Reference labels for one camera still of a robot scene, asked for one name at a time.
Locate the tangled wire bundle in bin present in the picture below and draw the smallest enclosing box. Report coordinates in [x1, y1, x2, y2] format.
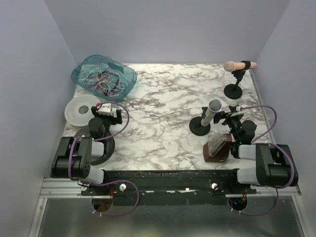
[82, 56, 131, 98]

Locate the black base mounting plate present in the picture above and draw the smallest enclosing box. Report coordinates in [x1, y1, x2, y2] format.
[81, 169, 256, 206]

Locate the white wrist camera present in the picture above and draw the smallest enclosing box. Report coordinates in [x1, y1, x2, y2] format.
[97, 103, 117, 118]
[232, 106, 248, 116]

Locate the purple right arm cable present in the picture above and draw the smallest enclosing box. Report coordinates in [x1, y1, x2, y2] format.
[227, 105, 296, 215]

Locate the brown wooden metronome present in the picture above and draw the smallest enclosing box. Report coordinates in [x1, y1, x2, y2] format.
[203, 133, 233, 163]

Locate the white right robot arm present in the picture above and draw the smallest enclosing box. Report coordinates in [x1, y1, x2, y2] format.
[213, 106, 299, 189]

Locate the black stand of silver microphone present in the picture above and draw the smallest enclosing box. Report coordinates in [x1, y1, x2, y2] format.
[189, 107, 211, 136]

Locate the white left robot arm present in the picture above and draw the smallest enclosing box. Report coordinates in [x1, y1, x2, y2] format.
[51, 104, 122, 184]

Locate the white perforated spool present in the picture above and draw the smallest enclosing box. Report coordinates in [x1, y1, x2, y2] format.
[64, 95, 101, 127]

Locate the dark grey perforated spool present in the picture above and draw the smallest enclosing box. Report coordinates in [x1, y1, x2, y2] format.
[75, 125, 115, 166]

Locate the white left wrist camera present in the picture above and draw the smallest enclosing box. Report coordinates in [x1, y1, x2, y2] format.
[97, 103, 117, 118]

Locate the aluminium rail frame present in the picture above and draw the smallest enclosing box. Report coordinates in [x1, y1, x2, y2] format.
[29, 178, 305, 237]

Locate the silver mesh microphone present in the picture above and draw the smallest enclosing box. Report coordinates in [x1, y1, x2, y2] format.
[200, 99, 222, 126]

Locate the teal transparent plastic bin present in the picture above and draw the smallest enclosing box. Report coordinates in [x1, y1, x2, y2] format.
[71, 55, 137, 102]

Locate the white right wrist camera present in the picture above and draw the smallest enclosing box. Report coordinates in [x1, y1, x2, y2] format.
[232, 106, 248, 116]

